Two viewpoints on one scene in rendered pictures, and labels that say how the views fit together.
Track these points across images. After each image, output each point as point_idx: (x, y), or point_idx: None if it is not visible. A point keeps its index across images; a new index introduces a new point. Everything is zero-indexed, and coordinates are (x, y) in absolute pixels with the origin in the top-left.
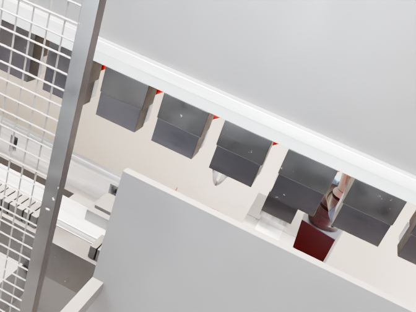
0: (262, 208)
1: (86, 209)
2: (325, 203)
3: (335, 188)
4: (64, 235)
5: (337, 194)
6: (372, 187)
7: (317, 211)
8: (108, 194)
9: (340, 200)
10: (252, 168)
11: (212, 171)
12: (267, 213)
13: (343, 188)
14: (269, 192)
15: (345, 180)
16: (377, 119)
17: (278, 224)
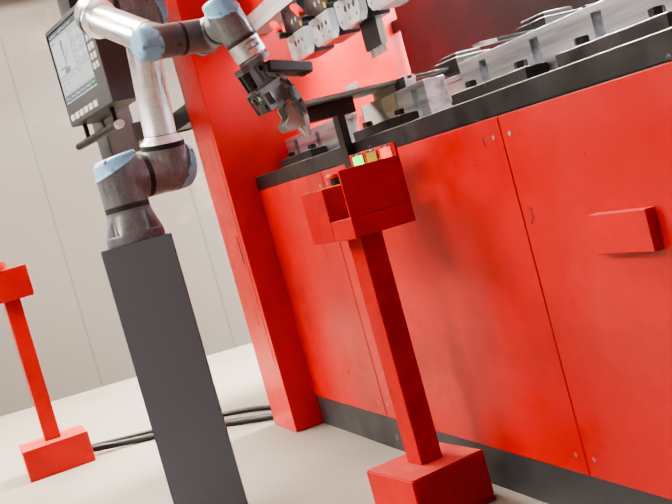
0: (387, 38)
1: (582, 8)
2: (145, 195)
3: (164, 140)
4: None
5: (178, 137)
6: None
7: (150, 215)
8: (545, 11)
9: (334, 16)
10: None
11: (307, 111)
12: (382, 47)
13: (174, 124)
14: (381, 16)
15: (171, 111)
16: None
17: (348, 87)
